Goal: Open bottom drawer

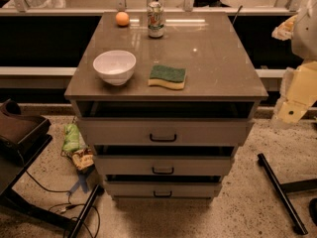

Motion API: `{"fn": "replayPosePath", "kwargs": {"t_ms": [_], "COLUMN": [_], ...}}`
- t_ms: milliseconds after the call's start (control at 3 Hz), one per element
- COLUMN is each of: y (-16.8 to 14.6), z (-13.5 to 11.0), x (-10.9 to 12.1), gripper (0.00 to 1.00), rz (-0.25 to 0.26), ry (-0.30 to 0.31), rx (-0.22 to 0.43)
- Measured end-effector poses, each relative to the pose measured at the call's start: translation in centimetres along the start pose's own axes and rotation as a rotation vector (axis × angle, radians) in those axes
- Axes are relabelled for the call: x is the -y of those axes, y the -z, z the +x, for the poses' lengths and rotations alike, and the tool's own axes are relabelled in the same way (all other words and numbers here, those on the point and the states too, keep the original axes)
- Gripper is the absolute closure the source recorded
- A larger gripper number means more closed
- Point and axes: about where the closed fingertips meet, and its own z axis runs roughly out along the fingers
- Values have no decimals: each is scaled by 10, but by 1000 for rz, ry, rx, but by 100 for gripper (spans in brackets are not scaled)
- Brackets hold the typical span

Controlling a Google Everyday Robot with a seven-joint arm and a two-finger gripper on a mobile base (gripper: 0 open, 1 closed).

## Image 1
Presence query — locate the grey drawer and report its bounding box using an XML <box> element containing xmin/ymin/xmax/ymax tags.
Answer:
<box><xmin>103</xmin><ymin>181</ymin><xmax>222</xmax><ymax>198</ymax></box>
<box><xmin>93</xmin><ymin>156</ymin><xmax>232</xmax><ymax>176</ymax></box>
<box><xmin>78</xmin><ymin>118</ymin><xmax>254</xmax><ymax>146</ymax></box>

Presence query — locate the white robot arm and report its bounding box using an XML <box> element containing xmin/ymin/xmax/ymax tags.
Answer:
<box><xmin>271</xmin><ymin>0</ymin><xmax>317</xmax><ymax>127</ymax></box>

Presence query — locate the grey drawer cabinet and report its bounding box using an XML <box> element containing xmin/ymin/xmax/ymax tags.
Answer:
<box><xmin>63</xmin><ymin>11</ymin><xmax>269</xmax><ymax>202</ymax></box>

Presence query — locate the black floor stand bar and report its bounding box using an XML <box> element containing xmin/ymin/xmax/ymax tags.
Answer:
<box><xmin>258</xmin><ymin>153</ymin><xmax>317</xmax><ymax>235</ymax></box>

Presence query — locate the green yellow sponge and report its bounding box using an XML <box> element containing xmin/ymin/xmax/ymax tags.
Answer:
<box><xmin>148</xmin><ymin>65</ymin><xmax>186</xmax><ymax>90</ymax></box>

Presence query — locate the soda can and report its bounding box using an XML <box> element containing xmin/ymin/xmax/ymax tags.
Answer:
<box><xmin>148</xmin><ymin>1</ymin><xmax>164</xmax><ymax>38</ymax></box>

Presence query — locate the white bowl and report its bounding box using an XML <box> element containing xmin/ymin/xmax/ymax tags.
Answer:
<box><xmin>93</xmin><ymin>51</ymin><xmax>137</xmax><ymax>85</ymax></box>

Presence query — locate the orange ball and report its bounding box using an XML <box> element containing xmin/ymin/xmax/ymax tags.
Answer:
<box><xmin>116</xmin><ymin>12</ymin><xmax>130</xmax><ymax>27</ymax></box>

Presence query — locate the yellow snack bag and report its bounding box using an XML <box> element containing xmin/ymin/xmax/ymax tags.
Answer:
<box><xmin>71</xmin><ymin>148</ymin><xmax>94</xmax><ymax>171</ymax></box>

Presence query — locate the blue tape on floor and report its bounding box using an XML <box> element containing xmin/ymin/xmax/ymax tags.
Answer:
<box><xmin>67</xmin><ymin>174</ymin><xmax>89</xmax><ymax>195</ymax></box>

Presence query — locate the black chair with stand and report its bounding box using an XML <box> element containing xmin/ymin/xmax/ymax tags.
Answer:
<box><xmin>0</xmin><ymin>99</ymin><xmax>103</xmax><ymax>238</ymax></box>

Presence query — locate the black cable on floor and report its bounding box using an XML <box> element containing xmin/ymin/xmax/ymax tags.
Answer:
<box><xmin>25</xmin><ymin>171</ymin><xmax>101</xmax><ymax>238</ymax></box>

